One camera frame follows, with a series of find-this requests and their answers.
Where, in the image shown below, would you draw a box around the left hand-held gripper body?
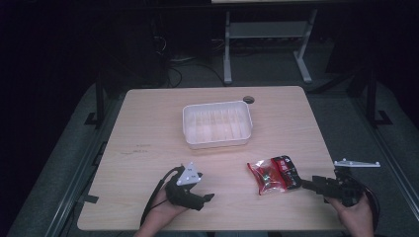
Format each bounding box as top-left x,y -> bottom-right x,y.
164,161 -> 206,212

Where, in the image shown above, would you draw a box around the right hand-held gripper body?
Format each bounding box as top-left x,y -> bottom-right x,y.
324,158 -> 381,208

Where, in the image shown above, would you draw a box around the red snack packet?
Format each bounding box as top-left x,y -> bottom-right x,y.
246,155 -> 302,197

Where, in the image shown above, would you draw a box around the person's left hand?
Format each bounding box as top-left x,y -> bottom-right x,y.
144,188 -> 190,229

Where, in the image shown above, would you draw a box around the person's right hand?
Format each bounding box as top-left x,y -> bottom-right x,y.
325,193 -> 377,237

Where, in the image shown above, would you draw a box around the white plastic tray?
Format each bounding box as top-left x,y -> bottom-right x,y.
182,100 -> 254,150

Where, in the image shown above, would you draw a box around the black metal stand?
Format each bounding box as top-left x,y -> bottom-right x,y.
84,73 -> 107,130
364,67 -> 393,128

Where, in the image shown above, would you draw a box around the dark right gripper cable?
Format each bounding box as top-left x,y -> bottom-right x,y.
357,179 -> 381,230

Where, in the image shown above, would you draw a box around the aluminium floor rail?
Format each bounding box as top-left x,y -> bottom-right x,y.
42,95 -> 125,237
349,97 -> 419,213

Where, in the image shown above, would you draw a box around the black floor cables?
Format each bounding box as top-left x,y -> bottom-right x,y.
152,34 -> 228,89

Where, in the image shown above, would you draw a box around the white metal desk frame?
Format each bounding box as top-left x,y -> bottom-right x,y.
222,9 -> 319,85

